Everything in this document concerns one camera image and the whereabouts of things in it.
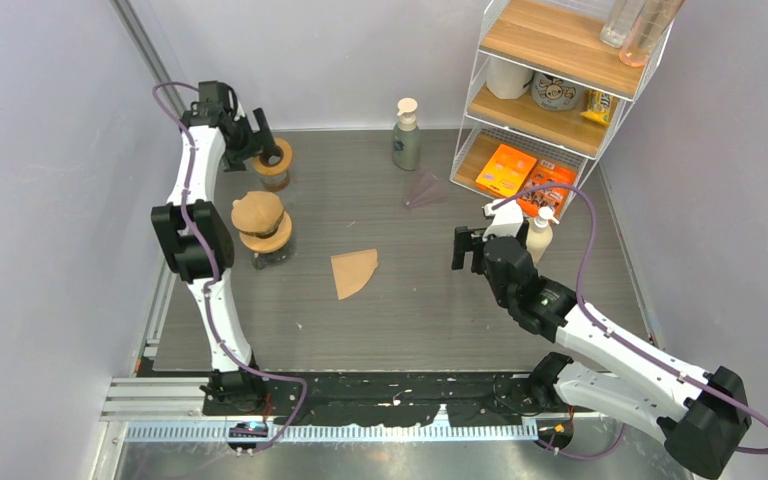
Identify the small wooden ring holder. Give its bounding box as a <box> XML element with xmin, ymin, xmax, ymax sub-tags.
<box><xmin>253</xmin><ymin>138</ymin><xmax>294</xmax><ymax>177</ymax></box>

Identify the white wire wooden shelf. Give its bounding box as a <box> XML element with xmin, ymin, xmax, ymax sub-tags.
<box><xmin>450</xmin><ymin>0</ymin><xmax>670</xmax><ymax>192</ymax></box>

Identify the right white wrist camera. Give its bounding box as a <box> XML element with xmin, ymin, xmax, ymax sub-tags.
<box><xmin>482</xmin><ymin>199</ymin><xmax>525</xmax><ymax>241</ymax></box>

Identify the clear glass bottle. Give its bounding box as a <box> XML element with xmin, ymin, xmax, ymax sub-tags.
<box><xmin>599</xmin><ymin>0</ymin><xmax>646</xmax><ymax>48</ymax></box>

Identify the aluminium frame rail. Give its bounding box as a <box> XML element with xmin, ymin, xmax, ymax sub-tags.
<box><xmin>111</xmin><ymin>0</ymin><xmax>195</xmax><ymax>359</ymax></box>

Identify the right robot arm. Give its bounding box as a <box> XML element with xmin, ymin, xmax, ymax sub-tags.
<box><xmin>451</xmin><ymin>226</ymin><xmax>751</xmax><ymax>479</ymax></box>

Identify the small glass with wood band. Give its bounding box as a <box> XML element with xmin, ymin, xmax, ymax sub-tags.
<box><xmin>260</xmin><ymin>171</ymin><xmax>291</xmax><ymax>192</ymax></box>

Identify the cream pump bottle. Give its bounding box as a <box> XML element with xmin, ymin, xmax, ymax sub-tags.
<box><xmin>525</xmin><ymin>206</ymin><xmax>559</xmax><ymax>264</ymax></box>

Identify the cartoon printed tin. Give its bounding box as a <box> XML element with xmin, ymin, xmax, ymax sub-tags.
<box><xmin>531</xmin><ymin>71</ymin><xmax>586</xmax><ymax>111</ymax></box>

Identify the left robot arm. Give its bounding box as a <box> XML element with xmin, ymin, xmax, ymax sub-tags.
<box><xmin>150</xmin><ymin>81</ymin><xmax>271</xmax><ymax>414</ymax></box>

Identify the orange box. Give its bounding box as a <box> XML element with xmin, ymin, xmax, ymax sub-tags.
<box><xmin>475</xmin><ymin>144</ymin><xmax>537</xmax><ymax>198</ymax></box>

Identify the pink glass dripper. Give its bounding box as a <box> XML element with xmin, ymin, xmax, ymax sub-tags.
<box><xmin>402</xmin><ymin>169</ymin><xmax>448</xmax><ymax>210</ymax></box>

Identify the yellow snack bag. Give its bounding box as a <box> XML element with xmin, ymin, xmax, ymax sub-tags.
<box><xmin>580</xmin><ymin>89</ymin><xmax>618</xmax><ymax>127</ymax></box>

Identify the orange snack packet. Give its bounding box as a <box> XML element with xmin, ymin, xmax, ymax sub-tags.
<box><xmin>516</xmin><ymin>159</ymin><xmax>577</xmax><ymax>218</ymax></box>

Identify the green pump bottle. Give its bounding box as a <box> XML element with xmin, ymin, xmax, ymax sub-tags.
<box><xmin>391</xmin><ymin>97</ymin><xmax>421</xmax><ymax>171</ymax></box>

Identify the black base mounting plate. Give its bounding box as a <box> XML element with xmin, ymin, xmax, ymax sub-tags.
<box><xmin>200</xmin><ymin>371</ymin><xmax>573</xmax><ymax>427</ymax></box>

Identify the glass carafe server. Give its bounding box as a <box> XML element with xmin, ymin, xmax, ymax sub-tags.
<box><xmin>251</xmin><ymin>241</ymin><xmax>295</xmax><ymax>271</ymax></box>

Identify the white paper roll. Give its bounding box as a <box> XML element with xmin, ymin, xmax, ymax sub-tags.
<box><xmin>485</xmin><ymin>57</ymin><xmax>534</xmax><ymax>100</ymax></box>

